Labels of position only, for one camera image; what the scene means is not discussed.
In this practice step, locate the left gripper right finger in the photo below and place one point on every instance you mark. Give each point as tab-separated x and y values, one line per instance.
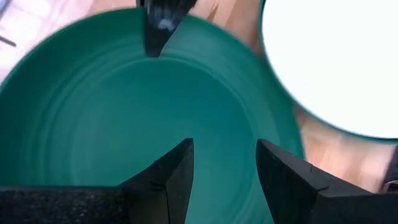
295	193

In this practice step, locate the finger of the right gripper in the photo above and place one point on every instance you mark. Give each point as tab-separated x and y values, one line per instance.
158	31

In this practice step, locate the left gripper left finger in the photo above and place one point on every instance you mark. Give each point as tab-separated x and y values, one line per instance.
155	193

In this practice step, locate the green plastic plate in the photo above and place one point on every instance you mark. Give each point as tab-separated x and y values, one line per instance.
124	109

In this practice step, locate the cream white plate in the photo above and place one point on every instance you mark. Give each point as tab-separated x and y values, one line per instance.
335	62

